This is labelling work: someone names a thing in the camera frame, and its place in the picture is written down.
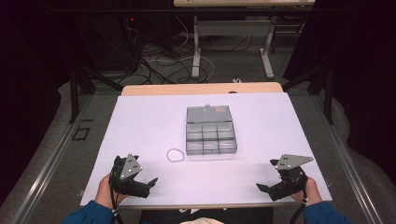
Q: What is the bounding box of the clear plastic compartment box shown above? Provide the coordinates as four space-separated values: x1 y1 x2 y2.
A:
185 105 238 156

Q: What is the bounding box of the person's right hand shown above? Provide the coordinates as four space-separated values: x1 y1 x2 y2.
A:
290 176 323 207

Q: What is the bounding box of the desk with white legs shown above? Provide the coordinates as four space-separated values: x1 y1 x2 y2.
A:
173 0 317 80

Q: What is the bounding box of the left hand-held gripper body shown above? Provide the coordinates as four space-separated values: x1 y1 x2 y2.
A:
109 153 151 199

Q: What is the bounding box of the bundle of black floor cables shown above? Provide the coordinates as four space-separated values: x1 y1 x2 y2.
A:
120 15 260 86

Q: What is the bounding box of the black tape square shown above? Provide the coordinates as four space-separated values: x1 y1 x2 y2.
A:
71 126 92 142

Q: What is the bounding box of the hand-held gripper cable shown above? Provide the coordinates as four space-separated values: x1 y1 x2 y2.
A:
289 189 309 224
109 164 125 224

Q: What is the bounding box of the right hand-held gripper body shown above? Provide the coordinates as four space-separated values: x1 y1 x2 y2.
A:
267 153 315 203

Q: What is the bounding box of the metal floor rail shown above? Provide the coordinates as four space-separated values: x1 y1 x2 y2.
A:
10 93 95 224
309 92 376 224

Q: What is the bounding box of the white floor cable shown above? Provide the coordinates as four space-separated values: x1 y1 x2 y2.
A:
146 15 216 82

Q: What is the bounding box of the person's left hand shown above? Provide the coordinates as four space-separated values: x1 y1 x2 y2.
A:
94 173 128 210

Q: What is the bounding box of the right hand-held gripper cable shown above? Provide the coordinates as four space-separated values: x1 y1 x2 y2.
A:
289 189 309 224

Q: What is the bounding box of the left hand-held gripper cable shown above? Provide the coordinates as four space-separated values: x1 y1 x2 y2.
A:
109 164 125 224

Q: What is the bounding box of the black metal stand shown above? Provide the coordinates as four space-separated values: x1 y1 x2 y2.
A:
281 57 334 126
68 60 124 124

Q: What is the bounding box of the wooden table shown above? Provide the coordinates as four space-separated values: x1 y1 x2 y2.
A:
120 81 285 97

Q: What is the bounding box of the white table mat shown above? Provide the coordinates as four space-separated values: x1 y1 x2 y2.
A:
79 91 333 207

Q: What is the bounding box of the person's dark clothing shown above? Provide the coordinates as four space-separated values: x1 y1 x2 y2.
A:
138 206 275 224

